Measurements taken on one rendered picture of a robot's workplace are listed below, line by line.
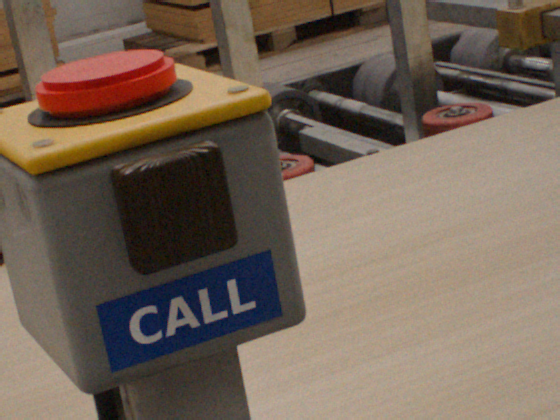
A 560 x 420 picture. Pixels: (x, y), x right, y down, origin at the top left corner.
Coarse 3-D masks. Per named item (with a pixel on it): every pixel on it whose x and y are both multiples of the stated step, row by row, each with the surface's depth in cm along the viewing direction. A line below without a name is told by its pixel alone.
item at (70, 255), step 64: (0, 128) 38; (64, 128) 36; (128, 128) 35; (192, 128) 35; (256, 128) 36; (0, 192) 38; (64, 192) 34; (256, 192) 36; (64, 256) 35; (128, 256) 35; (64, 320) 35
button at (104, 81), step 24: (48, 72) 38; (72, 72) 37; (96, 72) 37; (120, 72) 36; (144, 72) 36; (168, 72) 37; (48, 96) 36; (72, 96) 36; (96, 96) 36; (120, 96) 36; (144, 96) 36
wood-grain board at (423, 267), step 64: (512, 128) 144; (320, 192) 135; (384, 192) 131; (448, 192) 128; (512, 192) 124; (320, 256) 117; (384, 256) 114; (448, 256) 112; (512, 256) 109; (0, 320) 117; (320, 320) 104; (384, 320) 101; (448, 320) 99; (512, 320) 97; (0, 384) 104; (64, 384) 101; (256, 384) 95; (320, 384) 93; (384, 384) 91; (448, 384) 89; (512, 384) 88
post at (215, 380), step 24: (216, 360) 39; (144, 384) 39; (168, 384) 39; (192, 384) 39; (216, 384) 39; (240, 384) 40; (96, 408) 40; (144, 408) 39; (168, 408) 39; (192, 408) 39; (216, 408) 40; (240, 408) 40
